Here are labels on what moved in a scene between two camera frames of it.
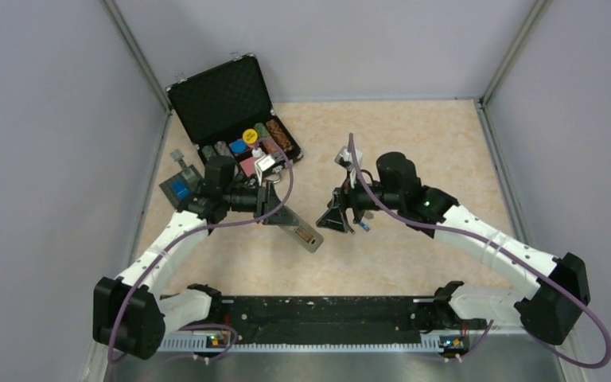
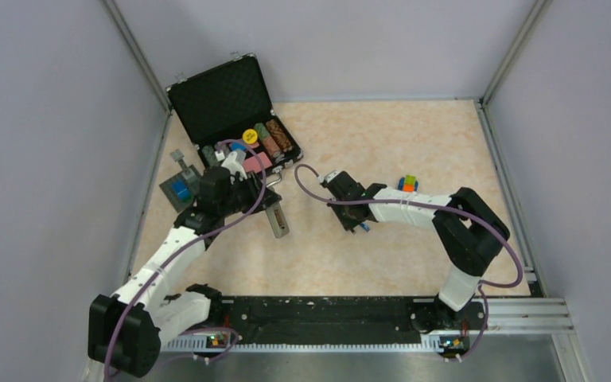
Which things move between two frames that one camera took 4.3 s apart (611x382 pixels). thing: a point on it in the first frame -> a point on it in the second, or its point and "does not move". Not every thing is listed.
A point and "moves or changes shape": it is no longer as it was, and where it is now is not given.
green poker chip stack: x=262 y=130 does not move
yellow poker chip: x=250 y=135 does not move
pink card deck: x=249 y=165 does not move
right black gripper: x=346 y=197 -> x=348 y=224
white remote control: x=304 y=234 moves or changes shape
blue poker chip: x=238 y=146 does not move
